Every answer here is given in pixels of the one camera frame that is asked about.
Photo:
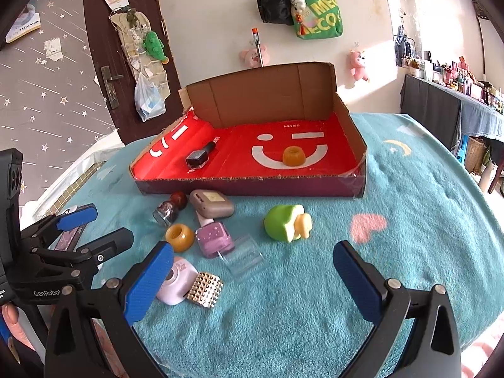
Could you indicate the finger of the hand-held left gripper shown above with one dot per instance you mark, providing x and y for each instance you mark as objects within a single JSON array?
[
  {"x": 76, "y": 217},
  {"x": 114, "y": 240}
]

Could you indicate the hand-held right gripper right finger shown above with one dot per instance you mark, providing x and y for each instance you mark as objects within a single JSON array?
[{"x": 356, "y": 279}]

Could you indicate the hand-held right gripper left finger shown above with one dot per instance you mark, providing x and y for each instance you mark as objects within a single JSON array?
[{"x": 147, "y": 283}]

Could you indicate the small pink round-lens device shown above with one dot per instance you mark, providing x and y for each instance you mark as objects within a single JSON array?
[{"x": 185, "y": 275}]

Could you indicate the gold studded cuff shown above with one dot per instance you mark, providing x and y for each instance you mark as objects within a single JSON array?
[{"x": 204, "y": 289}]

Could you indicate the pink nail polish bottle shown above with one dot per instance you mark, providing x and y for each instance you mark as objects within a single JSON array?
[{"x": 214, "y": 240}]

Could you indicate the clear plastic cup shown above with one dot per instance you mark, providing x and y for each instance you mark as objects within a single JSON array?
[{"x": 246, "y": 264}]

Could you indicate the cardboard box with red lining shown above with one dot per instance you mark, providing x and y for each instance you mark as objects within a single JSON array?
[{"x": 244, "y": 138}]

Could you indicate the person's left hand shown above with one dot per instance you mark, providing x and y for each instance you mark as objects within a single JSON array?
[{"x": 11, "y": 321}]

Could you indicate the green grid mat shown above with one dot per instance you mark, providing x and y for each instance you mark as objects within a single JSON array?
[{"x": 84, "y": 177}]

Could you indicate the clear bottle with red cap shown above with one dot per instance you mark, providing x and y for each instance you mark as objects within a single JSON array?
[{"x": 167, "y": 210}]

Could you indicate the white cloth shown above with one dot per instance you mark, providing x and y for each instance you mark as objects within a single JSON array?
[{"x": 106, "y": 145}]

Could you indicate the green frog toy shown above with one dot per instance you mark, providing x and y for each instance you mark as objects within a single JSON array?
[{"x": 279, "y": 222}]

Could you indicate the taupe earbud case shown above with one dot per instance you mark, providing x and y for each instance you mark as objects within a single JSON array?
[{"x": 212, "y": 204}]

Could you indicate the black nail polish bottle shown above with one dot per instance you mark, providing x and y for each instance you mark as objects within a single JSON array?
[{"x": 199, "y": 157}]

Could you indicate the clear plastic bag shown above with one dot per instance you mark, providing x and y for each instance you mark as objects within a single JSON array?
[{"x": 147, "y": 102}]

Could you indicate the wicker basket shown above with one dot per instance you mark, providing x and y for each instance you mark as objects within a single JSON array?
[{"x": 474, "y": 153}]

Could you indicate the beige hanging door organiser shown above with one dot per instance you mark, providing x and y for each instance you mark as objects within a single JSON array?
[{"x": 134, "y": 43}]

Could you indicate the green dinosaur plush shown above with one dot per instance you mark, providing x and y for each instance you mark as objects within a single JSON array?
[{"x": 153, "y": 45}]

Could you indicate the dark brown door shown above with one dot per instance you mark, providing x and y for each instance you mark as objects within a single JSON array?
[{"x": 94, "y": 27}]

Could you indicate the table with dark cloth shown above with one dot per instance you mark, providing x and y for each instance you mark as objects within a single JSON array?
[{"x": 429, "y": 102}]

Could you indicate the pink bear plush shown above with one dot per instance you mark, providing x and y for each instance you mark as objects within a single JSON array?
[{"x": 357, "y": 63}]

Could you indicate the row of small cosmetics bottles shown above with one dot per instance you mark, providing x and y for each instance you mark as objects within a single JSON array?
[{"x": 453, "y": 75}]

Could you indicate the pink pig plush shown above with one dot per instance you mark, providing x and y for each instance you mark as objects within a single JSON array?
[{"x": 249, "y": 57}]

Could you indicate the grey stick with orange tip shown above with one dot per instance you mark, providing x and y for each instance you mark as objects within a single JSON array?
[{"x": 258, "y": 47}]

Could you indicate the green tote bag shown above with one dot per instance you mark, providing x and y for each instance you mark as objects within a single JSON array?
[{"x": 323, "y": 19}]

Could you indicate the book on wall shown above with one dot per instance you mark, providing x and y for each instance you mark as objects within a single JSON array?
[{"x": 23, "y": 23}]

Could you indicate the wall mirror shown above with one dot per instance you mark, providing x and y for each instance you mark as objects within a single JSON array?
[{"x": 401, "y": 8}]

